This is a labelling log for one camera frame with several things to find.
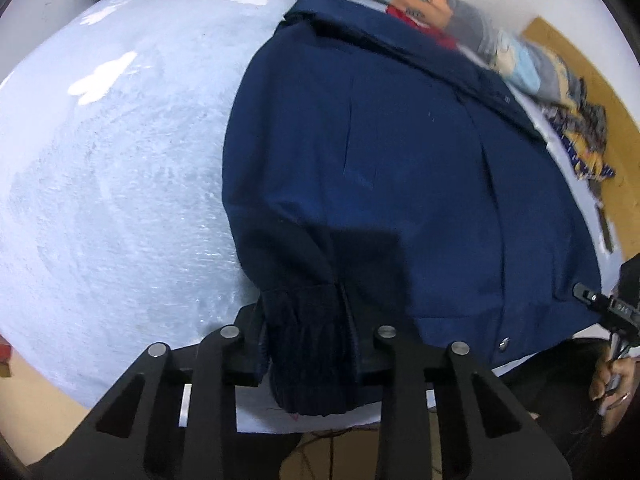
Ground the navy work jacket red collar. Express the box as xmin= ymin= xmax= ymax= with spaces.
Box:
xmin=222 ymin=0 xmax=602 ymax=416

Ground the person's right hand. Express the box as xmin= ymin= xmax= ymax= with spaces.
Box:
xmin=589 ymin=344 xmax=639 ymax=437

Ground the dark patterned cloth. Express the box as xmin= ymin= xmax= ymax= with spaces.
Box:
xmin=541 ymin=78 xmax=615 ymax=182

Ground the light blue cloud bedsheet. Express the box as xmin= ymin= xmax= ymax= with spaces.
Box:
xmin=1 ymin=0 xmax=624 ymax=408

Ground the wooden headboard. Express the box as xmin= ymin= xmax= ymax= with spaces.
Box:
xmin=524 ymin=18 xmax=640 ymax=258

